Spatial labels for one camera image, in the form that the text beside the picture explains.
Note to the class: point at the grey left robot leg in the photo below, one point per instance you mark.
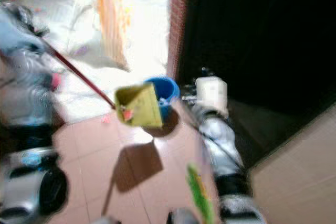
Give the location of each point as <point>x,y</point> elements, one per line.
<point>106,220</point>

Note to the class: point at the blue plastic bucket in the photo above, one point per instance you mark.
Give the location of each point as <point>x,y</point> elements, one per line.
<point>168,90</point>

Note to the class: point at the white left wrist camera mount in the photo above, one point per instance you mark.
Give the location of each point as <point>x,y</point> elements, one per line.
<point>13,27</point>

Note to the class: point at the orange striped hanging cloth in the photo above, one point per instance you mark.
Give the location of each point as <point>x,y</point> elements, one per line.
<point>113,19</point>

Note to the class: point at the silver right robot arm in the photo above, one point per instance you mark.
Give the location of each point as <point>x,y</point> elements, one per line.
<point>220,145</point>

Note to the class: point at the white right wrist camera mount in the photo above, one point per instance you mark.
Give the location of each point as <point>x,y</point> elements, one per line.
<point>212,94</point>

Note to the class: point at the grey robot leg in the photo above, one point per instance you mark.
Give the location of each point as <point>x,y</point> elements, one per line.
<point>182,217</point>
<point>106,220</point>

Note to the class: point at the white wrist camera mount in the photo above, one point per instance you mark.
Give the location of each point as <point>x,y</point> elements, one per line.
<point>212,94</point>
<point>13,27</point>

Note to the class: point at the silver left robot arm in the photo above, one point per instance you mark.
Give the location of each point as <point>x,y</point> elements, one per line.
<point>29,108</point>

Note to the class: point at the red brick pillar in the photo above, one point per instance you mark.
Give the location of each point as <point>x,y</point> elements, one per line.
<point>178,24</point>

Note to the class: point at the grey right robot leg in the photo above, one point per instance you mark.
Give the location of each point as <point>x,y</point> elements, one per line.
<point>182,217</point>

